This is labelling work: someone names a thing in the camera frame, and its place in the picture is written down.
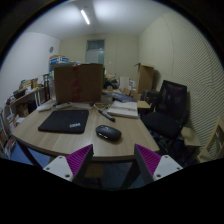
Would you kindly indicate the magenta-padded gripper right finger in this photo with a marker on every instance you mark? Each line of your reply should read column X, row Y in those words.
column 149, row 160

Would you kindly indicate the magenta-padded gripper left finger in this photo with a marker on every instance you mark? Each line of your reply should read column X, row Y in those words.
column 77, row 160

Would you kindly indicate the black computer mouse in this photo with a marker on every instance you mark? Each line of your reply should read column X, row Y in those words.
column 108, row 132

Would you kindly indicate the black mouse pad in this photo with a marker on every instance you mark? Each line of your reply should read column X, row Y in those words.
column 63, row 120

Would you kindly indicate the black office chair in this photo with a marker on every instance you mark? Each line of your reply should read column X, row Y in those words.
column 168, row 113

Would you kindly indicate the black marker pen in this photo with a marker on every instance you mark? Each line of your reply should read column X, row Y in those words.
column 106, row 115

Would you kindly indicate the white book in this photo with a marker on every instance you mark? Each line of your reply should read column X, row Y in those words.
column 122, row 109

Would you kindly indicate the white flat remote control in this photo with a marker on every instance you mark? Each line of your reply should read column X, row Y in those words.
column 44, row 108

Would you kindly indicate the light wooden chair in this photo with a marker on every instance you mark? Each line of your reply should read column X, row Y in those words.
column 213, row 143

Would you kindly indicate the blue folder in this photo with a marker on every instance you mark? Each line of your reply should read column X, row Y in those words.
column 122, row 97

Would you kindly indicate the large brown cardboard box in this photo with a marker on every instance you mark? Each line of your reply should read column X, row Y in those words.
column 78, row 83

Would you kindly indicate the cluttered shelf unit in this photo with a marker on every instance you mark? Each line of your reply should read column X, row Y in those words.
column 23, row 100

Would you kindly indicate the tall open cardboard box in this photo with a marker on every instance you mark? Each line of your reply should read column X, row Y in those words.
column 145, row 78

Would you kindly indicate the blue and white box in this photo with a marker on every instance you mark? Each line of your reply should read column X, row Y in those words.
column 58, row 59

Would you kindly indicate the ceiling tube light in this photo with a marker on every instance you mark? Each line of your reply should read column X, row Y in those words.
column 85, row 16

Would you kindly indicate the round wall clock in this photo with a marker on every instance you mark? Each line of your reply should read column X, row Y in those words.
column 51, row 49

